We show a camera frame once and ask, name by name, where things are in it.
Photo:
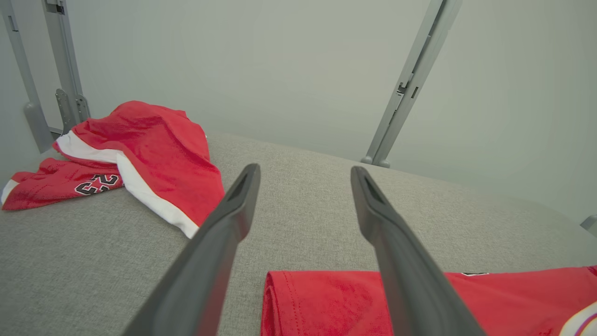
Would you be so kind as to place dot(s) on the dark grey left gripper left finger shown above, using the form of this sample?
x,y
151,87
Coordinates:
x,y
210,261

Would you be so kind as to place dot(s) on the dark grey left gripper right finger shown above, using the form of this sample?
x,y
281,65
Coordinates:
x,y
406,280

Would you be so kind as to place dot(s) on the red Bulls basketball jersey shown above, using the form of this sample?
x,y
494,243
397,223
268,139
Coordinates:
x,y
326,303

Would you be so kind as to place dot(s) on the red basketball shorts white stripe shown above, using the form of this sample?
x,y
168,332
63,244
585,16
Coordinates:
x,y
158,149

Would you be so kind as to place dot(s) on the grey fabric sofa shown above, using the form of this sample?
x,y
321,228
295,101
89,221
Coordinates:
x,y
303,205

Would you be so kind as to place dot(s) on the grey double partition post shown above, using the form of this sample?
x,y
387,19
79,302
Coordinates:
x,y
410,79

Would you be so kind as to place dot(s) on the grey single partition post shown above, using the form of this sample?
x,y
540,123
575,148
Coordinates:
x,y
39,126

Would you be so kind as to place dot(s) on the grey metal bracket frame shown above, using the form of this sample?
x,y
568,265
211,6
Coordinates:
x,y
65,60

